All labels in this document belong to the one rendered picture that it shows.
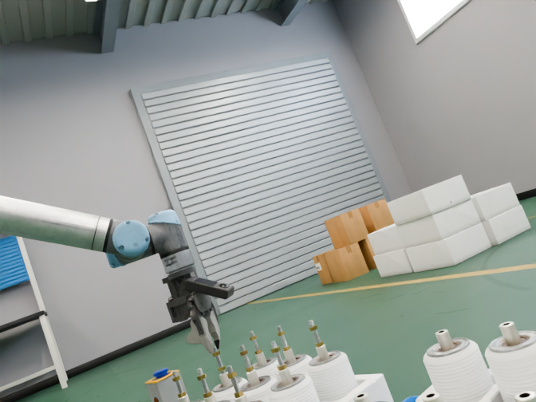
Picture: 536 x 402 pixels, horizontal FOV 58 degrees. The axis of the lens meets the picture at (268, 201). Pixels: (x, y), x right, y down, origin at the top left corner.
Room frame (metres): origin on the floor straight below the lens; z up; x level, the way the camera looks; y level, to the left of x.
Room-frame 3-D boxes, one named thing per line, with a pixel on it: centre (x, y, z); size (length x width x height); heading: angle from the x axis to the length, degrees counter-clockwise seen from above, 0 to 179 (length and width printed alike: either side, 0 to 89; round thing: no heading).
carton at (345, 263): (4.72, -0.49, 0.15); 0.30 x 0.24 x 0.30; 24
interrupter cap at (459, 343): (0.87, -0.20, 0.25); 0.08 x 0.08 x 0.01
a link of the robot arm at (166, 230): (1.20, 0.27, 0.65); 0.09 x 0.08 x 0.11; 111
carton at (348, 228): (4.79, -0.63, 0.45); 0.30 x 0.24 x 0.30; 27
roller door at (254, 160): (6.68, -0.29, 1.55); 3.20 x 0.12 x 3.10; 115
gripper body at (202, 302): (1.21, 0.27, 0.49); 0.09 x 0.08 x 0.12; 71
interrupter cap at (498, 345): (0.78, -0.28, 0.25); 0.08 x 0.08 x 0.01
